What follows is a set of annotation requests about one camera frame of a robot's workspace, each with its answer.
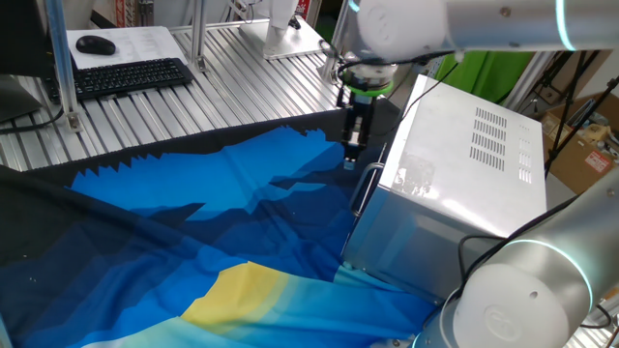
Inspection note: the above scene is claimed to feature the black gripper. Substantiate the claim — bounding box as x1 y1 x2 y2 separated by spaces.
340 90 378 171

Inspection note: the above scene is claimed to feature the silver microwave door handle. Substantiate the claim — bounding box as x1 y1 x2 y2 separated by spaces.
348 161 386 218

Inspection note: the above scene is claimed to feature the silver Galanz microwave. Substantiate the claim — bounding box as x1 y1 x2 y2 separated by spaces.
340 73 549 305

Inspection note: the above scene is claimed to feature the green fabric backdrop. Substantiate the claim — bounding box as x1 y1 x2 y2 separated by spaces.
434 50 536 105

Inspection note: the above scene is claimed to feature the white stand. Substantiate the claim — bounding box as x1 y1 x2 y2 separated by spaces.
267 0 301 45

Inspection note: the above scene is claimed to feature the slanted aluminium profile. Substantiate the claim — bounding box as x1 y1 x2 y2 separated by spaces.
502 50 560 111

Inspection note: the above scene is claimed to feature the blue mountain print cloth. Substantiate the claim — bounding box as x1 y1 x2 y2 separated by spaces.
0 99 439 348

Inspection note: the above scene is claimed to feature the brown cardboard box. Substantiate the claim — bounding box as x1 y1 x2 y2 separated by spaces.
540 94 619 194

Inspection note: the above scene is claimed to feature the black tripod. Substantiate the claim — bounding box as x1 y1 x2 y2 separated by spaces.
531 47 619 175

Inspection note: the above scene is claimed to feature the white paper sheet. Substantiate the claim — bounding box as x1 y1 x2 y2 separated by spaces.
66 25 189 71

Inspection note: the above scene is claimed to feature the black computer keyboard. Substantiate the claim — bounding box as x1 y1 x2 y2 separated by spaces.
43 57 195 103

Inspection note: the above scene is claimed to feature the black computer mouse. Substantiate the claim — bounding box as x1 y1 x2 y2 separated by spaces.
75 34 117 56

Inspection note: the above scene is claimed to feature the black computer monitor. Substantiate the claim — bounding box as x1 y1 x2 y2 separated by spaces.
0 0 55 125

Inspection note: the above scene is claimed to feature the green wrist adapter ring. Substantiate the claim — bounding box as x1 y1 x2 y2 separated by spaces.
344 78 395 99

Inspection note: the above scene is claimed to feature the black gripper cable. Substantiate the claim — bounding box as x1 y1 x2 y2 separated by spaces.
318 40 461 137

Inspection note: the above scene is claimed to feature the aluminium frame post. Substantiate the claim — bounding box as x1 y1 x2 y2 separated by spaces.
318 0 352 83
190 0 210 73
43 0 83 133

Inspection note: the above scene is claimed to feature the flat metal base plate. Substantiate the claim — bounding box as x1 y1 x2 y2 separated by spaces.
238 16 330 61

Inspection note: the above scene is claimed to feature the horizontal aluminium rail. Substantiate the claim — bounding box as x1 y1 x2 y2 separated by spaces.
166 17 272 34

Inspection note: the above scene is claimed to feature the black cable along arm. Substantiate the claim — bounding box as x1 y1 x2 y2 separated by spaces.
420 192 579 333

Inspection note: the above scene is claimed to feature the black monitor cable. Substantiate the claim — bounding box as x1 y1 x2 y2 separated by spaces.
0 106 67 136

